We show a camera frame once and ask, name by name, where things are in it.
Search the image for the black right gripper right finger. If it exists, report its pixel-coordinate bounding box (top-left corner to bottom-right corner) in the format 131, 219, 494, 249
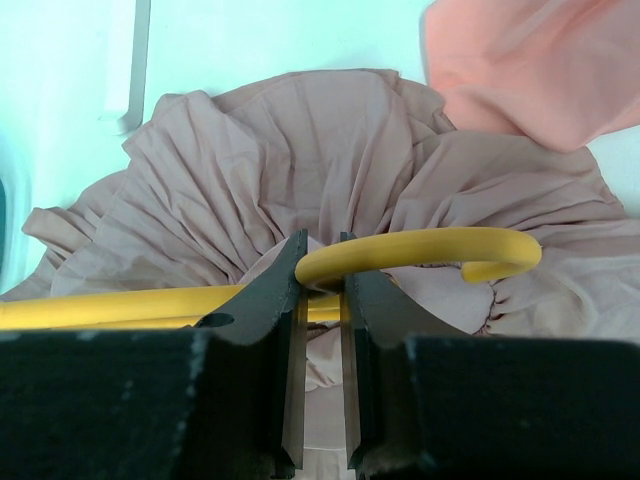
338, 230, 640, 480

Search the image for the white and silver clothes rack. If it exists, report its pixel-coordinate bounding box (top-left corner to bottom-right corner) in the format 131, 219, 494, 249
98, 0, 151, 136

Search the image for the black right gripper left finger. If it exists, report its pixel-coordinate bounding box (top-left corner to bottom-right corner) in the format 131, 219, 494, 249
1, 231, 308, 479

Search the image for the teal plastic basket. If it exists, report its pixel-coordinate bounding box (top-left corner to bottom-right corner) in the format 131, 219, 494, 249
0, 181, 7, 274

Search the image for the dusty pink pleated garment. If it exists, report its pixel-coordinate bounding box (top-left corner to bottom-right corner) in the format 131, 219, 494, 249
0, 67, 640, 480

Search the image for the salmon pink skirt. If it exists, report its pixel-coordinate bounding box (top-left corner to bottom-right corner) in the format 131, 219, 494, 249
425, 1, 639, 152

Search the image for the orange plastic hanger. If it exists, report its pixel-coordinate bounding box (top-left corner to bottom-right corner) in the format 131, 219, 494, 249
1, 227, 542, 332

